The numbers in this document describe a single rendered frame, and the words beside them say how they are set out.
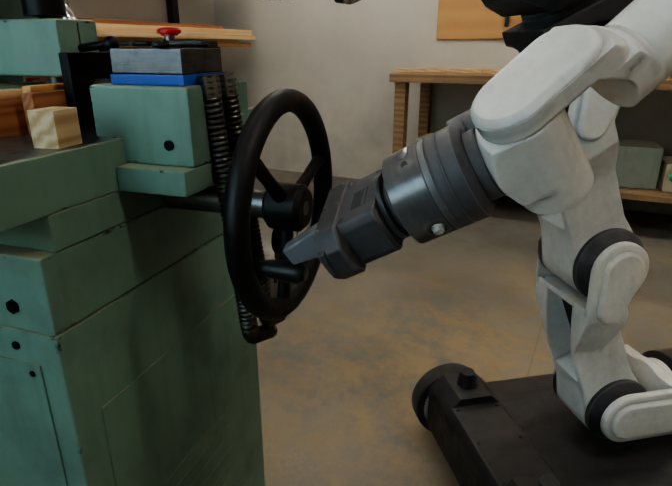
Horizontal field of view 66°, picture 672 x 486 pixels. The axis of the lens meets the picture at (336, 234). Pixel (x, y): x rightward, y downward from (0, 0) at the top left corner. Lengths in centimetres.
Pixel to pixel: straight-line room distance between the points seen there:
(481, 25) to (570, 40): 335
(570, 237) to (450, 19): 295
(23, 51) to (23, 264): 31
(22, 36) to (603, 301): 100
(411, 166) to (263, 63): 407
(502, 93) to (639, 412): 93
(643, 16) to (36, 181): 55
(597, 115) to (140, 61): 68
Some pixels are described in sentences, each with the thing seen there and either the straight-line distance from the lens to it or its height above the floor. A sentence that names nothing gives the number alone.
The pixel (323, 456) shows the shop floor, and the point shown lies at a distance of 146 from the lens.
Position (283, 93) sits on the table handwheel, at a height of 95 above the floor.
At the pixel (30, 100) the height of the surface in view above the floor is 94.
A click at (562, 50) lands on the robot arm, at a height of 100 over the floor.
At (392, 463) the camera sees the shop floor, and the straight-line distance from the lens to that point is 145.
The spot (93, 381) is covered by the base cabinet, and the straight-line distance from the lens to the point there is 70.
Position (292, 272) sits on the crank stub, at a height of 78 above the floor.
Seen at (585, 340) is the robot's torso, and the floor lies 47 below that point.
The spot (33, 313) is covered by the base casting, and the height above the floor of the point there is 74.
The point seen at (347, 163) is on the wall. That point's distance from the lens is 421.
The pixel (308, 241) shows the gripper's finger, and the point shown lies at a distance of 52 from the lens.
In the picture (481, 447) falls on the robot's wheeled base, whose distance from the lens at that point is 124.
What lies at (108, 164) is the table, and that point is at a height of 87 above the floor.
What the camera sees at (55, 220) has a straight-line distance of 61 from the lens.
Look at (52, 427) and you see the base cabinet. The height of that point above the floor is 59.
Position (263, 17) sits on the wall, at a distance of 448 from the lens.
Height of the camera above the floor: 100
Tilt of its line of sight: 20 degrees down
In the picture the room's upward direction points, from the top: straight up
